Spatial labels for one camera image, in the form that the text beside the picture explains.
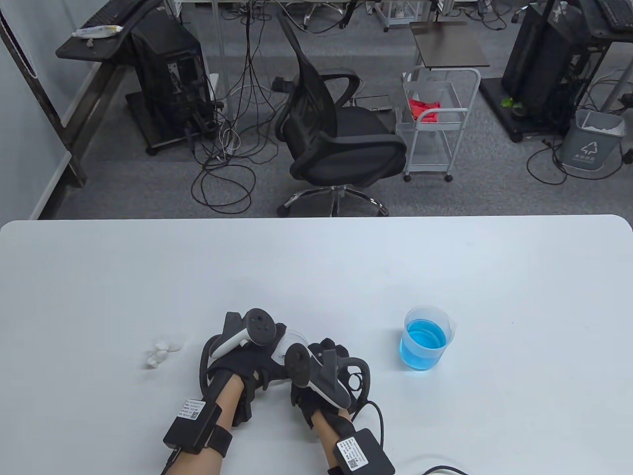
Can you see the person's left hand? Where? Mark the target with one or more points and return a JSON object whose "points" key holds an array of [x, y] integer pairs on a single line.
{"points": [[247, 363]]}

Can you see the person's right hand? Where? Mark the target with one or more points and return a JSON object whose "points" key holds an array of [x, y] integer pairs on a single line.
{"points": [[329, 345]]}

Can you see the clear glass culture dish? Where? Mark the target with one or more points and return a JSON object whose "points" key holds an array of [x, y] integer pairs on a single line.
{"points": [[294, 339]]}

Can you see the white cotton ball clump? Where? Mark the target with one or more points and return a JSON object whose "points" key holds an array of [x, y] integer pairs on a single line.
{"points": [[159, 354]]}

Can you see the clear beaker blue dye solution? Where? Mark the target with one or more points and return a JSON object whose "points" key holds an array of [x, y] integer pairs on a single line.
{"points": [[420, 346]]}

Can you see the person's right forearm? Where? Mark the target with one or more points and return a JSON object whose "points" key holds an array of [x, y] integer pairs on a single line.
{"points": [[326, 438]]}

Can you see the black wrist sensor box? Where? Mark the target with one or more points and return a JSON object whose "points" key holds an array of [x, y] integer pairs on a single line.
{"points": [[190, 430], [368, 457]]}

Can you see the black mesh office chair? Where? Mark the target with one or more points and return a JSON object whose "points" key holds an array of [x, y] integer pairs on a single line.
{"points": [[346, 143]]}

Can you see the white rolling cart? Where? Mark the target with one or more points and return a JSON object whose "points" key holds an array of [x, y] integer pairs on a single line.
{"points": [[430, 148]]}

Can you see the black flat device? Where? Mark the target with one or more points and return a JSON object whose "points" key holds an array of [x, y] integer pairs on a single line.
{"points": [[376, 103]]}

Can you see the red cloth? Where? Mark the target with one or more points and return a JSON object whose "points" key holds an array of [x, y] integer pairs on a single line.
{"points": [[425, 113]]}

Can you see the black wheeled platform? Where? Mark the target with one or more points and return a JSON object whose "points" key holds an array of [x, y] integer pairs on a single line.
{"points": [[143, 123], [494, 99]]}

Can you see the black power adapter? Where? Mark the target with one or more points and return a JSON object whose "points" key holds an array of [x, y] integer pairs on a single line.
{"points": [[281, 84]]}

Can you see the small green plant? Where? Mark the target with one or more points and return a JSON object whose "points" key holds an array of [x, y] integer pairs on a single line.
{"points": [[508, 103]]}

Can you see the black computer tower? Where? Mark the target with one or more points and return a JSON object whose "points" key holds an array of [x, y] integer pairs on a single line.
{"points": [[163, 64], [539, 54]]}

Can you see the dark brown side table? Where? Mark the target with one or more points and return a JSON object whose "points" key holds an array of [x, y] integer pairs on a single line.
{"points": [[447, 47]]}

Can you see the grey trash bin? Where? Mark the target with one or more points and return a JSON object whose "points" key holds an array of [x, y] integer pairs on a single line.
{"points": [[588, 148]]}

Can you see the small white trolley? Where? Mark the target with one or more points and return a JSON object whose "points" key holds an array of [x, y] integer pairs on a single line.
{"points": [[395, 15]]}

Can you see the white crumpled trash paper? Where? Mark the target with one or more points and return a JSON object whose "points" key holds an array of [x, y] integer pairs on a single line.
{"points": [[606, 127]]}

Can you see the black workstation stand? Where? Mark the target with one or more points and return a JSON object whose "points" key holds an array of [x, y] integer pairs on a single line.
{"points": [[84, 49]]}

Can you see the white plastic packet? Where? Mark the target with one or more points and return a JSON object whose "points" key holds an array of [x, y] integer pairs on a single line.
{"points": [[96, 31]]}

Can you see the black keyboard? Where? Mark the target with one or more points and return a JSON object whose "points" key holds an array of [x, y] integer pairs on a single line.
{"points": [[106, 15], [618, 15]]}

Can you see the black metal desk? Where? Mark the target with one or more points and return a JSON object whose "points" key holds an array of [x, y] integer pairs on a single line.
{"points": [[606, 39]]}

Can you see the white metal post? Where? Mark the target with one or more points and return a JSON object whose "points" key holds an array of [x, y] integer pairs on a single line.
{"points": [[221, 49]]}

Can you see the black frame pole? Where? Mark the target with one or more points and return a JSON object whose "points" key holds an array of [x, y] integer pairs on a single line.
{"points": [[35, 84]]}

